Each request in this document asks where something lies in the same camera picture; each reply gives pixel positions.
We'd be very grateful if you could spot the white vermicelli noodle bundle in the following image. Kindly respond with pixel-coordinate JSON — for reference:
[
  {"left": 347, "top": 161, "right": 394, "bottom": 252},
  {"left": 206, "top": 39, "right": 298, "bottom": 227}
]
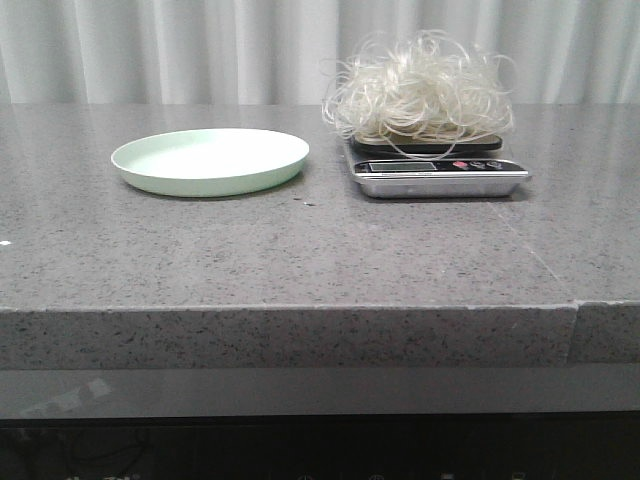
[{"left": 322, "top": 30, "right": 516, "bottom": 151}]

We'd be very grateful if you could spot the silver digital kitchen scale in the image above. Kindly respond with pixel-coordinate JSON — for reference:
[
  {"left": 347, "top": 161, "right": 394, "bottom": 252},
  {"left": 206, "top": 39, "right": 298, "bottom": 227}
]
[{"left": 344, "top": 134, "right": 531, "bottom": 199}]

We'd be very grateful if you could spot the pale green round plate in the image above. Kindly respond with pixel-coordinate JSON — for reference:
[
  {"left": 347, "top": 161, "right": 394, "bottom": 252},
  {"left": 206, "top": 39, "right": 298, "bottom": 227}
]
[{"left": 111, "top": 128, "right": 310, "bottom": 197}]

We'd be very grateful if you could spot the white pleated curtain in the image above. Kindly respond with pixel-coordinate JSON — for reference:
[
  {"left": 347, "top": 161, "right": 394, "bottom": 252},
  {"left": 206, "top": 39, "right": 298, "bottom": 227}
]
[{"left": 1, "top": 1, "right": 639, "bottom": 104}]

